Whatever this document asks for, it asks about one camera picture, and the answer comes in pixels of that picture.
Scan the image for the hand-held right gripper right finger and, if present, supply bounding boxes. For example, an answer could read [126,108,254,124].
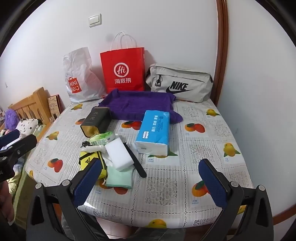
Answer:
[198,158,274,241]

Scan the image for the purple towel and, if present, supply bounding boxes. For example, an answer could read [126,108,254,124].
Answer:
[98,89,184,122]

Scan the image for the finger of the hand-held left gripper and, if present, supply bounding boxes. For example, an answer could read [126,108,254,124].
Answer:
[0,129,21,149]
[0,134,37,160]

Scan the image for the small green tissue pack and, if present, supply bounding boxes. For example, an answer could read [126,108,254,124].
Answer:
[89,131,119,146]

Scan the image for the white plastic shopping bag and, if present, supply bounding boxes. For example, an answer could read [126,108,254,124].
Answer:
[63,47,107,103]

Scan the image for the mint green cloth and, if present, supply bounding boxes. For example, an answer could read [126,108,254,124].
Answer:
[105,166,134,189]

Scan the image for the fruit print tablecloth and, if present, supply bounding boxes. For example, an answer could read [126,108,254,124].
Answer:
[24,97,255,230]

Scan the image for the black strap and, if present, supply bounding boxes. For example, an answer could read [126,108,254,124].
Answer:
[122,142,147,178]

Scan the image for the white floral cloth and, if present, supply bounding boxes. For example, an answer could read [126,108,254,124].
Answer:
[16,118,40,135]

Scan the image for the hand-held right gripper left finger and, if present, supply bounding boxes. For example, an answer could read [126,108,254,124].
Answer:
[26,158,109,241]

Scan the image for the white sponge block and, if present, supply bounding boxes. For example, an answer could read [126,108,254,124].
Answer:
[105,137,134,172]

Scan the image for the person's camouflage shorts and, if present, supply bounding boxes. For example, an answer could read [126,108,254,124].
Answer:
[139,228,185,241]

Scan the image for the dark green tea tin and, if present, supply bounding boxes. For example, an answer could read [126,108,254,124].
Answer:
[80,107,113,138]

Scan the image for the purple plush toy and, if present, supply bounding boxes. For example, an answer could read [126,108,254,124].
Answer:
[5,109,21,130]

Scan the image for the person's leg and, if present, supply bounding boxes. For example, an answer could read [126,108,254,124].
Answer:
[95,217,144,241]

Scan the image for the yellow zip pouch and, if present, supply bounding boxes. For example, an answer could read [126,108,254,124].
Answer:
[80,150,108,180]

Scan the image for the patterned brown box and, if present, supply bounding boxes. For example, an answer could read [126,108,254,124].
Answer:
[47,95,62,121]

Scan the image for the person's left hand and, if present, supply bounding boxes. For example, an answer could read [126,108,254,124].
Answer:
[0,183,15,224]

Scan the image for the white wall light switch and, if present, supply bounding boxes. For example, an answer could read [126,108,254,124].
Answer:
[88,14,102,28]

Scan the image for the blue tissue pack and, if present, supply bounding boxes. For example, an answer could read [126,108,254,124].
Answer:
[134,110,170,156]

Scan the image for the red paper bag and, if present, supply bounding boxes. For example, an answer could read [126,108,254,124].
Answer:
[100,32,146,94]

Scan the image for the wooden headboard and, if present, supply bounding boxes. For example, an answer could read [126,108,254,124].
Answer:
[9,87,62,142]

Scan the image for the grey waist bag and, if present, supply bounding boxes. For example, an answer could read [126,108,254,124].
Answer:
[145,63,213,103]

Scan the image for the brown wooden door frame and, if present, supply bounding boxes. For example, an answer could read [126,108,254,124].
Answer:
[209,0,296,226]

